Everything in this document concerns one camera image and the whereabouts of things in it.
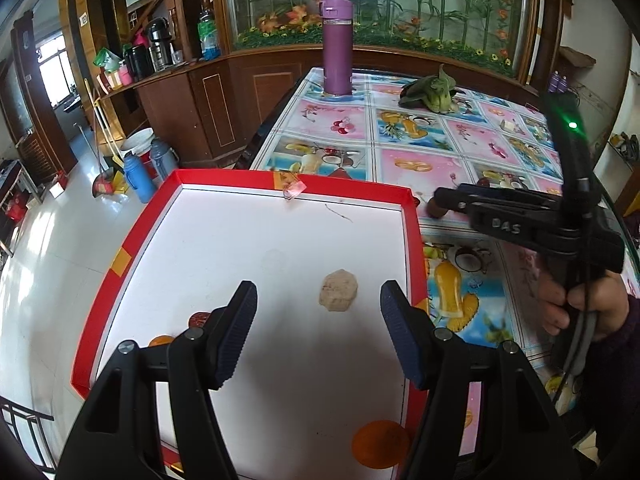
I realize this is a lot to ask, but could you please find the round beige cake piece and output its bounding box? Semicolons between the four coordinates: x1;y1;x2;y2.
319;269;358;312

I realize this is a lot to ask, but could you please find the dark jujube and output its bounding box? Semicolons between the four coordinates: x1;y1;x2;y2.
188;312;210;328

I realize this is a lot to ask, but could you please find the purple thermos bottle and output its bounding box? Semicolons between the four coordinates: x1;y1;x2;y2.
319;0;352;96

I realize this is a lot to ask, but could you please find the colourful fruit print tablecloth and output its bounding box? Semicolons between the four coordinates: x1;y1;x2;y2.
249;66;640;456

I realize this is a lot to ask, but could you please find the red white box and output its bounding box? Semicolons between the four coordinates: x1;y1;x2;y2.
58;169;426;479

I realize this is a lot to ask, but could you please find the green bok choy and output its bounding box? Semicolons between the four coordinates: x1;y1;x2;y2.
398;64;458;114

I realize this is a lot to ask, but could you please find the purple bottles pair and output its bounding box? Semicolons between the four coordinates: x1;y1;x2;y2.
548;70;568;93

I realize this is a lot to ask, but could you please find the brown longan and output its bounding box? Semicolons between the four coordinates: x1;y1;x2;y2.
425;197;449;219

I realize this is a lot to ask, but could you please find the white bucket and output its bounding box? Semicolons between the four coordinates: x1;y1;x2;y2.
119;128;155;158

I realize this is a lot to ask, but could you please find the grey thermos flask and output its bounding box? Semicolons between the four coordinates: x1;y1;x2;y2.
150;138;179;181

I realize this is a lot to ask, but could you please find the black thermos jug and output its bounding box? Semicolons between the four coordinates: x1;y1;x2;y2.
146;18;174;73

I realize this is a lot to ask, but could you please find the blue thermos flask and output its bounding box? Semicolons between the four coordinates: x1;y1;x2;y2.
124;153;157;204

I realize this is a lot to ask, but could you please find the small white cube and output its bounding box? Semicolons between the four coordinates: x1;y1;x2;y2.
500;119;516;133

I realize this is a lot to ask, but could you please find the orange tangerine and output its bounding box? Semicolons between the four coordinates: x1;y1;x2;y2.
149;335;174;348
352;420;410;469

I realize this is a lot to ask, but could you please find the green plastic bottle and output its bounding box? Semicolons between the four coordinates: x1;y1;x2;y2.
198;9;220;61

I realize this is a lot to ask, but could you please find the person right hand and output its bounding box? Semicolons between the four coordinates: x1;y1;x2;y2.
538;269;629;340

